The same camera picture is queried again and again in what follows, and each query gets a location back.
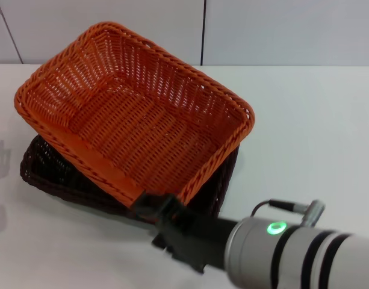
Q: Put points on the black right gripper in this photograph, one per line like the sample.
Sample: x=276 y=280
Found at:
x=196 y=238

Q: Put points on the orange wicker basket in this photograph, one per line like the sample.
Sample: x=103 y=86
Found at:
x=136 y=114

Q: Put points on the dark brown wicker basket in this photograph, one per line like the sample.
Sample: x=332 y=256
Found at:
x=51 y=168

